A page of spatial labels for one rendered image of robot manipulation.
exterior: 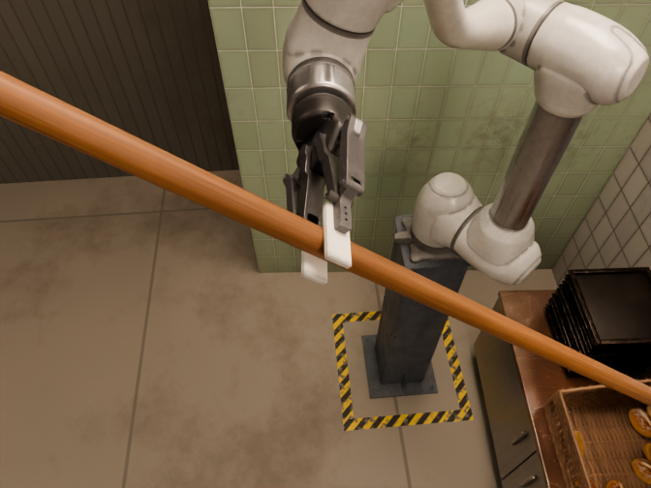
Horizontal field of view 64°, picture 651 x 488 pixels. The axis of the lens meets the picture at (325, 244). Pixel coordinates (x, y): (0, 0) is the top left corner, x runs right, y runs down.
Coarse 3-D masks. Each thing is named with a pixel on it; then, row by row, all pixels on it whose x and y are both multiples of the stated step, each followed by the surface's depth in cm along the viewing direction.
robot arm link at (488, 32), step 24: (312, 0) 63; (336, 0) 60; (360, 0) 60; (384, 0) 61; (432, 0) 77; (456, 0) 79; (480, 0) 98; (504, 0) 97; (336, 24) 63; (360, 24) 63; (432, 24) 86; (456, 24) 85; (480, 24) 93; (504, 24) 96; (480, 48) 99
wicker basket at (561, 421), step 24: (648, 384) 164; (552, 408) 172; (576, 408) 177; (600, 408) 178; (624, 408) 177; (552, 432) 172; (600, 432) 173; (624, 432) 173; (576, 456) 156; (600, 456) 168; (624, 456) 168; (576, 480) 157; (600, 480) 164; (624, 480) 164
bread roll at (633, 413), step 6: (630, 414) 174; (636, 414) 172; (642, 414) 171; (648, 414) 171; (630, 420) 174; (636, 420) 171; (642, 420) 170; (648, 420) 170; (636, 426) 171; (642, 426) 170; (648, 426) 169; (642, 432) 170; (648, 432) 169
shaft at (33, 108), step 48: (0, 96) 37; (48, 96) 39; (96, 144) 40; (144, 144) 42; (192, 192) 44; (240, 192) 47; (288, 240) 50; (432, 288) 60; (528, 336) 69; (624, 384) 83
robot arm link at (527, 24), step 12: (516, 0) 99; (528, 0) 99; (540, 0) 99; (552, 0) 99; (516, 12) 98; (528, 12) 98; (540, 12) 98; (516, 24) 98; (528, 24) 98; (540, 24) 97; (516, 36) 100; (528, 36) 99; (504, 48) 103; (516, 48) 102; (528, 48) 100; (516, 60) 105
